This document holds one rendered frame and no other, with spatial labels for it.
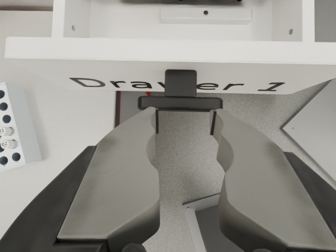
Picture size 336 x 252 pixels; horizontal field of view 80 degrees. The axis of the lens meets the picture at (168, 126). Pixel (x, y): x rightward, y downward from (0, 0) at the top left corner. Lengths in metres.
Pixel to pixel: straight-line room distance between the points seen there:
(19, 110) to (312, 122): 1.21
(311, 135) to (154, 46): 1.15
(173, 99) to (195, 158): 0.93
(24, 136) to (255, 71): 0.32
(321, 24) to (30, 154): 0.56
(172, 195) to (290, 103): 0.79
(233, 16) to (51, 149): 0.32
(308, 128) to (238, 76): 1.07
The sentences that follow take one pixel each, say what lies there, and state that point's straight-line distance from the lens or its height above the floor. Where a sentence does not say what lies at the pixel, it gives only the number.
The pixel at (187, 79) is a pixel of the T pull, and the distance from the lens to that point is 0.18.
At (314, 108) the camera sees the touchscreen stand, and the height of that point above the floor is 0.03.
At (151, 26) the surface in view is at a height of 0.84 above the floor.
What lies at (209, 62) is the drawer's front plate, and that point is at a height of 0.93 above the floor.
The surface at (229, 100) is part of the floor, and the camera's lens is 1.14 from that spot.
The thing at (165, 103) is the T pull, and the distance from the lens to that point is 0.17.
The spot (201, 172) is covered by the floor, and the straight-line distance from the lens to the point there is 1.11.
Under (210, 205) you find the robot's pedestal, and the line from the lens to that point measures 1.14.
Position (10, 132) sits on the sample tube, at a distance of 0.36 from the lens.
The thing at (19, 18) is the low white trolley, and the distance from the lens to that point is 0.46.
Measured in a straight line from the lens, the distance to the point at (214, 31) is 0.28.
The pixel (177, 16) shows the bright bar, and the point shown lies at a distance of 0.27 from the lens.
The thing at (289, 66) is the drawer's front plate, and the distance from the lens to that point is 0.19.
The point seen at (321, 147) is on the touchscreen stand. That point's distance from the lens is 1.30.
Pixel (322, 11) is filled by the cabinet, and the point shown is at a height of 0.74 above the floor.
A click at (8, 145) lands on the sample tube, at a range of 0.35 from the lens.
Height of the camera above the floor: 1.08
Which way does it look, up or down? 87 degrees down
